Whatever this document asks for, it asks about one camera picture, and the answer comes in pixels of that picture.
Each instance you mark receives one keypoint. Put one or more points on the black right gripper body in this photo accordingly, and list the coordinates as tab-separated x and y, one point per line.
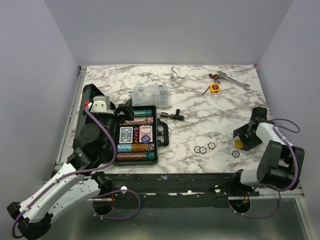
249	140

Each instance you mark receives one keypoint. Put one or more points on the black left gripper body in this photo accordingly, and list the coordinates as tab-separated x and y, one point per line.
111	121

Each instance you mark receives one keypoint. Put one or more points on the yellow dealer button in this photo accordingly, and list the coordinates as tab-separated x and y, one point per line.
238	144

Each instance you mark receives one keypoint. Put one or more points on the blue playing card deck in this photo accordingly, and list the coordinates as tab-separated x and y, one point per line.
126	135

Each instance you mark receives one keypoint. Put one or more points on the red playing card deck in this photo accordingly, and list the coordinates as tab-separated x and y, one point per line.
145	130

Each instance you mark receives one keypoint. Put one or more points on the black poker set case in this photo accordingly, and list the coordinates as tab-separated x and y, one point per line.
96	144

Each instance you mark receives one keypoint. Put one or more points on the blue small blind button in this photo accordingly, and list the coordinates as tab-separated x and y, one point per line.
145	139

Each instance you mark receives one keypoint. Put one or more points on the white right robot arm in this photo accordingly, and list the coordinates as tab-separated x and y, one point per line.
281	163

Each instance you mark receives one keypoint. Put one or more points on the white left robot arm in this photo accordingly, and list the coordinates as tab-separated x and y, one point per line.
81	176

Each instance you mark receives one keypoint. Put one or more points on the green poker chip row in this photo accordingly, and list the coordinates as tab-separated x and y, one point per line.
143	113

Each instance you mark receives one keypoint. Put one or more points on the orange poker chip row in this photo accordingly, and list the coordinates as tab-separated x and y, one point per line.
138	121

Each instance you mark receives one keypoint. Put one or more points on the red dice column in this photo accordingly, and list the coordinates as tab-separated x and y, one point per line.
136	135

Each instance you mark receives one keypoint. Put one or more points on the clear plastic organizer box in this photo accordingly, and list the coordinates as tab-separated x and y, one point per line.
157	95

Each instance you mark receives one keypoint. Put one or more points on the white single poker chip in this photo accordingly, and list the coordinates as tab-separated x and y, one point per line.
211	145

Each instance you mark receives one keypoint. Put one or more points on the lower poker chip rows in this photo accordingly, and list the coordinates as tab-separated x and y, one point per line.
137	152

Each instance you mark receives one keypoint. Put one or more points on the black T-shaped pipe fitting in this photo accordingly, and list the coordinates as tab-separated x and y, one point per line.
175	116

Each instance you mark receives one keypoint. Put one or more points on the silver open-end wrench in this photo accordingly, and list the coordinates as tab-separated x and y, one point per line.
244	86

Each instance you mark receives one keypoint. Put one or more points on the yellow tape measure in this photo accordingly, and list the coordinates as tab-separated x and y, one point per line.
214	88

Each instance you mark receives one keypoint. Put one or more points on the white poker chip pair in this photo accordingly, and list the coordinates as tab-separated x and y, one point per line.
200	150

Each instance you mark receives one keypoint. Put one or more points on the brown handled tool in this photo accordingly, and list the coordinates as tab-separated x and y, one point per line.
216	78

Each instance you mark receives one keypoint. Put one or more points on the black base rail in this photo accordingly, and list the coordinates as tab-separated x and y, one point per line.
177	190

